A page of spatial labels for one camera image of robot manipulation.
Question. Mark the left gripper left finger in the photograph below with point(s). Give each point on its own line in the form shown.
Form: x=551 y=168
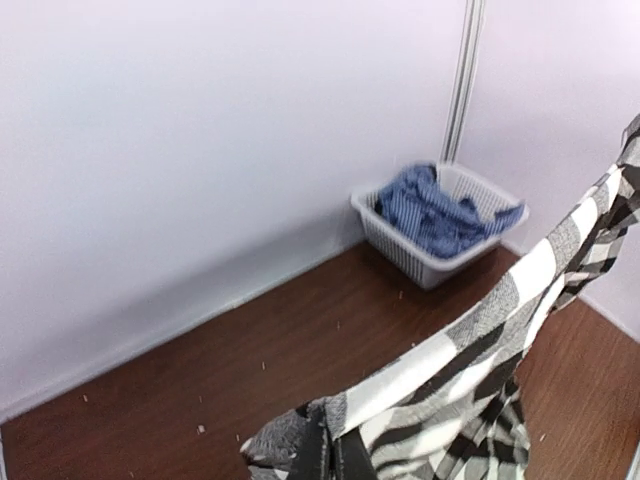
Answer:
x=313 y=456

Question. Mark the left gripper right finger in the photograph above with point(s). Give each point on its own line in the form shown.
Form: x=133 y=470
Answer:
x=351 y=458

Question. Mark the white plastic laundry basket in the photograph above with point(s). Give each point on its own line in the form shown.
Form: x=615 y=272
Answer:
x=423 y=269

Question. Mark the light blue checked shirt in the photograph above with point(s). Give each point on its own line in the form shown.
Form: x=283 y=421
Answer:
x=419 y=209

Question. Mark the right aluminium frame post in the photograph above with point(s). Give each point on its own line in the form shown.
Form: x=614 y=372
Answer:
x=464 y=79

